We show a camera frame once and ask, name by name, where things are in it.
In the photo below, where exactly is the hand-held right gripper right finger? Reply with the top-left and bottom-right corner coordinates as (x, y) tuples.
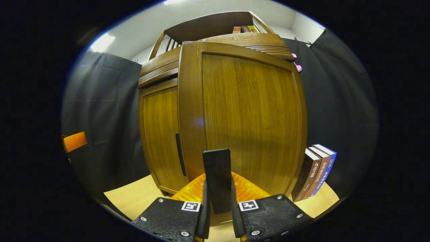
(230, 172), (314, 242)

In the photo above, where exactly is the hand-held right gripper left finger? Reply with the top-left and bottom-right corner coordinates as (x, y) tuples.
(132, 173), (211, 242)

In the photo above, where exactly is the black door handle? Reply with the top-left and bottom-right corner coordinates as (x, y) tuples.
(203, 149), (232, 214)
(175, 133), (187, 177)

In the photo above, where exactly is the wooden shoe cabinet door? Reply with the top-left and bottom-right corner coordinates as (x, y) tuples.
(139, 87), (189, 195)
(177, 41), (308, 226)

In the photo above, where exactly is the wooden double-door shoe cabinet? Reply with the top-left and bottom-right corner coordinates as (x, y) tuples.
(137, 11), (308, 226)

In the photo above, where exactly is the wooden cabinet drawer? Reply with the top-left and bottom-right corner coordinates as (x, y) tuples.
(138, 33), (296, 89)

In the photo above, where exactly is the black backdrop cloth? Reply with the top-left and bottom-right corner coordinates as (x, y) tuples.
(61, 29), (380, 202)

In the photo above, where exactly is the reddish brown book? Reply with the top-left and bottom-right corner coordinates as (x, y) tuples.
(302, 146), (331, 200)

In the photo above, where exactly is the small ceiling light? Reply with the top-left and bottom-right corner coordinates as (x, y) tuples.
(90, 33), (116, 53)

